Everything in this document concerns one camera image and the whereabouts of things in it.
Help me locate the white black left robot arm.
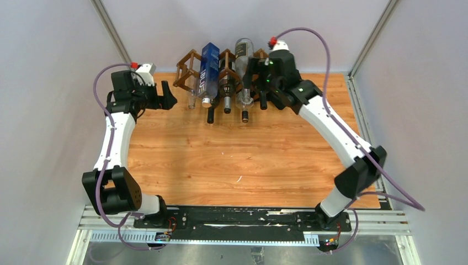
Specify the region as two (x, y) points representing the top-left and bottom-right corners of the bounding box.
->
(82, 70), (177, 228)

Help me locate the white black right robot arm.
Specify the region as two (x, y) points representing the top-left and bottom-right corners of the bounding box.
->
(243, 49), (387, 231)

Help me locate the clear bottle black cap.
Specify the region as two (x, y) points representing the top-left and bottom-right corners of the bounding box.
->
(241, 108), (249, 123)

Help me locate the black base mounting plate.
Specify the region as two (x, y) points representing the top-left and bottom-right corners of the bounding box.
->
(134, 206), (352, 242)

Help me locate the blue square glass bottle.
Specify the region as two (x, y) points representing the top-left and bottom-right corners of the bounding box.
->
(195, 43), (220, 108)

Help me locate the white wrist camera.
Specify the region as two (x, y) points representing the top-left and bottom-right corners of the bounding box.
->
(272, 40), (289, 51)
(135, 63), (156, 86)

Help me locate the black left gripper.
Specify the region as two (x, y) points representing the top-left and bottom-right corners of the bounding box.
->
(131, 79), (176, 110)

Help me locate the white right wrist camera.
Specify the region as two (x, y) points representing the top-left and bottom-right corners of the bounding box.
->
(272, 40), (289, 51)

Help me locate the green bottle silver neck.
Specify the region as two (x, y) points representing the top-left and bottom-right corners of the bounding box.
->
(219, 73), (235, 114)

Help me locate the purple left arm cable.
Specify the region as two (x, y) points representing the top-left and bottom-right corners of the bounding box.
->
(88, 62), (167, 264)

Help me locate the clear glass bottle dark label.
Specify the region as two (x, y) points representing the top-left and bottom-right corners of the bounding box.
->
(235, 38), (254, 110)

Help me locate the dark green wine bottle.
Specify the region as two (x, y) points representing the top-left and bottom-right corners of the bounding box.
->
(207, 95), (220, 124)

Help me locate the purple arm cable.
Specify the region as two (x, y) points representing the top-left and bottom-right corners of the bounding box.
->
(88, 62), (167, 264)
(268, 26), (426, 254)

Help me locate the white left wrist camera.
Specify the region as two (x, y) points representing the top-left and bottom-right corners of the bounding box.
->
(135, 63), (156, 86)

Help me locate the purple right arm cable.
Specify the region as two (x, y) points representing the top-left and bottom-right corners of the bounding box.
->
(268, 26), (426, 254)

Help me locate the dark bottle right slot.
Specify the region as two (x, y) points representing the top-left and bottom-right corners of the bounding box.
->
(259, 91), (268, 110)

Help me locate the brown wooden wine rack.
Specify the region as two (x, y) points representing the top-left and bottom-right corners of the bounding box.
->
(173, 48), (272, 99)

